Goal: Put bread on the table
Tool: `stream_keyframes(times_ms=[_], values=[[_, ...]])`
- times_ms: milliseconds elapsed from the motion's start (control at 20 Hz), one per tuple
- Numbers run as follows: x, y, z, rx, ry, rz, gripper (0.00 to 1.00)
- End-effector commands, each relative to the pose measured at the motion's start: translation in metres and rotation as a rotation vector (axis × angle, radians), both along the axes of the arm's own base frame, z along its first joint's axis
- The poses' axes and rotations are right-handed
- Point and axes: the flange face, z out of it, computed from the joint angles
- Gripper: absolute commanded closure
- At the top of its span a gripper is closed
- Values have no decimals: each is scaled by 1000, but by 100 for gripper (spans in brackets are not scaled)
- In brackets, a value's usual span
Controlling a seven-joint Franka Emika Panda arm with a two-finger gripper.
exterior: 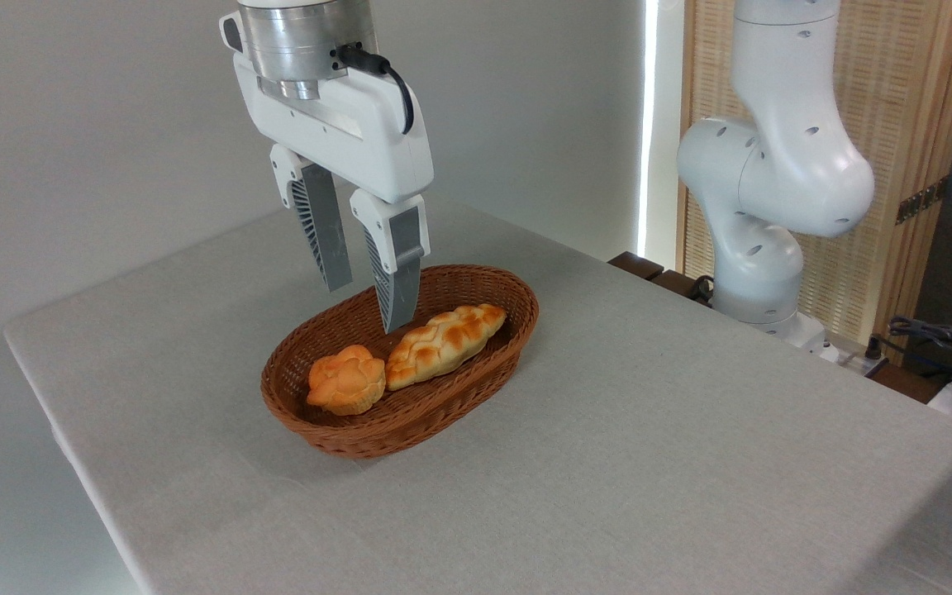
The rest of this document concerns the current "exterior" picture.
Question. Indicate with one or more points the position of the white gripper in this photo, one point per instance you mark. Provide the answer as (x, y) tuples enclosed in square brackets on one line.
[(360, 132)]

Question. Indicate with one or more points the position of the grey tablecloth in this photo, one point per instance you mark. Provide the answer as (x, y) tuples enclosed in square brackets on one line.
[(649, 463)]

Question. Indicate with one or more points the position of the round flower-shaped bread roll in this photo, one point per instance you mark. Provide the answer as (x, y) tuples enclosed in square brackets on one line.
[(346, 380)]

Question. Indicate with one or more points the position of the white power strip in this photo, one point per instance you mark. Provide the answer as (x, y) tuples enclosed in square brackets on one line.
[(852, 359)]

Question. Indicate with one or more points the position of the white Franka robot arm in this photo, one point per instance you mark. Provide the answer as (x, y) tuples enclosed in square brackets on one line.
[(790, 165)]

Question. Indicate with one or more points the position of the brown wicker basket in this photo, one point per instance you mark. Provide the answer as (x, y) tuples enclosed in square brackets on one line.
[(410, 413)]

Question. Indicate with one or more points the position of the metal screen hinge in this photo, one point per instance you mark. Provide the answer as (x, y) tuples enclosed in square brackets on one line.
[(922, 200)]

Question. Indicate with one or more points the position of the bamboo folding screen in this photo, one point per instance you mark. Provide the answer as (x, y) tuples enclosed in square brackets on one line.
[(897, 83)]

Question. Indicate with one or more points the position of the braided bread loaf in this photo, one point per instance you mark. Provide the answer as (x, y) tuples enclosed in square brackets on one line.
[(443, 343)]

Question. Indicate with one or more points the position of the dark brown wooden furniture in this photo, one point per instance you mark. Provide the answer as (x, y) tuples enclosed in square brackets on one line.
[(637, 264)]

